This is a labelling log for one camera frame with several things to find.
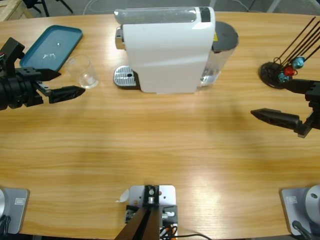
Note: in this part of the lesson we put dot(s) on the blue coffee capsule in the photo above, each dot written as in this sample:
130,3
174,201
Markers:
298,62
283,77

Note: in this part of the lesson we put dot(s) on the dark camera post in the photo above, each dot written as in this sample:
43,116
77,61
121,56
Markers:
142,225

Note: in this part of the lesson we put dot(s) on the clear glass cup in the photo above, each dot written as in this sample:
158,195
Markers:
83,72

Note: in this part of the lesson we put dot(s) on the white tape tab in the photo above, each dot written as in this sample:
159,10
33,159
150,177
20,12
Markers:
123,196

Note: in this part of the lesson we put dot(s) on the red coffee capsule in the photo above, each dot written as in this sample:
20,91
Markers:
290,71

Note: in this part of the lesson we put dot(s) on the silver coffee machine lever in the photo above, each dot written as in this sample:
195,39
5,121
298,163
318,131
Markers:
155,15

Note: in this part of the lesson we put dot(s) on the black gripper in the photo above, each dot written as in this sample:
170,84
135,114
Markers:
315,107
17,90

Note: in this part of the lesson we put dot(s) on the white capsule coffee machine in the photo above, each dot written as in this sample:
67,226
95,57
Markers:
167,55

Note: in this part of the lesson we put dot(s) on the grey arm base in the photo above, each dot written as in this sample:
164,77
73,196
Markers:
16,210
297,207

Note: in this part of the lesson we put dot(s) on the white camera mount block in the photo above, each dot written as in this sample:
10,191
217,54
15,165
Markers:
167,195

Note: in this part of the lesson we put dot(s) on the black stand legs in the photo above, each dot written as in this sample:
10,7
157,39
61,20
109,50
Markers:
45,6

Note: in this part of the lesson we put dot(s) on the teal plastic tray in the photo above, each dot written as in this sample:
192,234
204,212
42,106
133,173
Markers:
52,45

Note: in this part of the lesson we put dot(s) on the grey metal leg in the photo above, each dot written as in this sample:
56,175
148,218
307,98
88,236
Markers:
273,5

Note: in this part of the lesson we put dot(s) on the black capsule holder with rods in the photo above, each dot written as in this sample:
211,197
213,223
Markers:
268,72

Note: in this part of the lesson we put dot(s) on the silver grille drip tray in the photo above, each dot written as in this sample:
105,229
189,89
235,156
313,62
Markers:
123,76

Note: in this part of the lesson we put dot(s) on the light wooden crate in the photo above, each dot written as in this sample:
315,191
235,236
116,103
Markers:
11,10

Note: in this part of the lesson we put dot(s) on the clear water tank black lid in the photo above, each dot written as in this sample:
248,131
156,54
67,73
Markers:
223,35

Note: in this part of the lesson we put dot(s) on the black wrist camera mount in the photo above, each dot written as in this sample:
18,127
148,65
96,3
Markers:
12,47

